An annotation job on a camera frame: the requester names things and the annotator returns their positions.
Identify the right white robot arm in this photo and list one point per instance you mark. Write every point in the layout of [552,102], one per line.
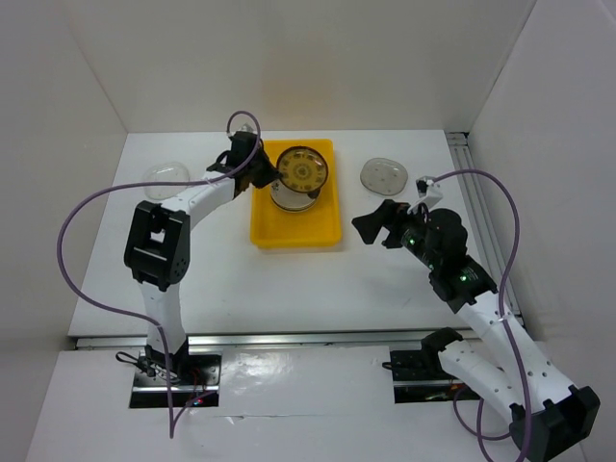
[546,412]

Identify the aluminium rail right side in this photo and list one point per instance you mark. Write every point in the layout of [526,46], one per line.
[473,187]

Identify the white front cover board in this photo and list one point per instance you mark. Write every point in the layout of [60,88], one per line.
[305,382]

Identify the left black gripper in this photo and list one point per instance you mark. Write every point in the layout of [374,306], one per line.
[270,172]

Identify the yellow plastic bin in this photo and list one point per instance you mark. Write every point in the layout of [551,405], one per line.
[273,227]

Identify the clear grey plastic plate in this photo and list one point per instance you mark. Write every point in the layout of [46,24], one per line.
[384,176]

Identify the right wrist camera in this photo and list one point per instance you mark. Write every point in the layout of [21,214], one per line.
[430,195]

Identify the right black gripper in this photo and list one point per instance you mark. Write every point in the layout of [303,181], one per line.
[370,224]

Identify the yellow patterned plate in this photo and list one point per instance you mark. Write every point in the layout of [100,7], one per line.
[303,169]

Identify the cream plate black brushstroke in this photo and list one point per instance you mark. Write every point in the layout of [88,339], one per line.
[292,201]

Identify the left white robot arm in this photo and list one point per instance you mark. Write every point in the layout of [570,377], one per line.
[158,250]

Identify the clear plastic plate left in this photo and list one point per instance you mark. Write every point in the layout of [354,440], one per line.
[169,179]

